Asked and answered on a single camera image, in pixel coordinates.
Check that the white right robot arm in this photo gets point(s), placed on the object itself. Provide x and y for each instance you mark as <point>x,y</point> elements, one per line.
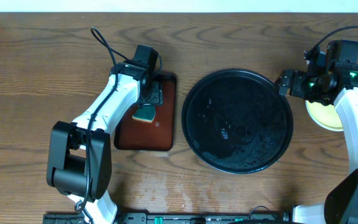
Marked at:
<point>341,204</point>

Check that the yellow plate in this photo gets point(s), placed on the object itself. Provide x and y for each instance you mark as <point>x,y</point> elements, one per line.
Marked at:
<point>324,116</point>

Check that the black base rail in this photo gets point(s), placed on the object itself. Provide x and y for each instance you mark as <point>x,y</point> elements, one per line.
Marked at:
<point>143,218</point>

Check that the rectangular tray of red water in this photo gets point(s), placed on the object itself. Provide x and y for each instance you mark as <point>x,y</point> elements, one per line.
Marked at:
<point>157,135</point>

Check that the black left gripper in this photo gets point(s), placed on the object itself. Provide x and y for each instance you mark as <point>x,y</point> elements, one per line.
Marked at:
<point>154,94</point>

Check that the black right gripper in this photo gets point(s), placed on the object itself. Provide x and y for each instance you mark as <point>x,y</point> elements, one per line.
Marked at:
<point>297,89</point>

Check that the round black tray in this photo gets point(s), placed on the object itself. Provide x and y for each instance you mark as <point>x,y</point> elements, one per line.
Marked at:
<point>236,121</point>

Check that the green yellow sponge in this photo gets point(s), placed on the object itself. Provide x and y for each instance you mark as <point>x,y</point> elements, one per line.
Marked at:
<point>145,114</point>

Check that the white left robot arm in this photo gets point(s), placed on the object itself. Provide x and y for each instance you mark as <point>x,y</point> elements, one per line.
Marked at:
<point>79,157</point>

